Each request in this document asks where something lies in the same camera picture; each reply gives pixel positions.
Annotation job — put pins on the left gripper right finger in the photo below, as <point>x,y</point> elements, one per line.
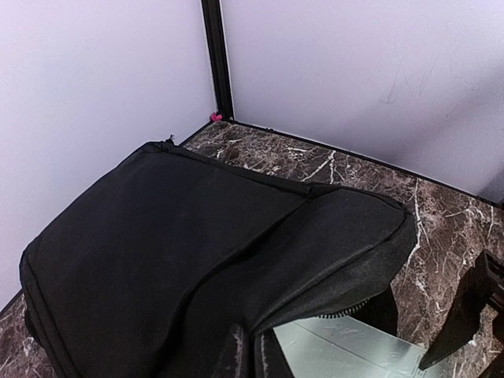
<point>481,286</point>

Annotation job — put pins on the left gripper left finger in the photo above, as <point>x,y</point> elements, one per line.
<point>232,360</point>

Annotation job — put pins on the grey notebook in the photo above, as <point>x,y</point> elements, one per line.
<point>345,347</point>

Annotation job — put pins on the black student backpack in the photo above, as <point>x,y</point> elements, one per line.
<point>146,271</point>

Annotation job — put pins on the small pink clip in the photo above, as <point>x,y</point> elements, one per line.
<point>215,117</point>

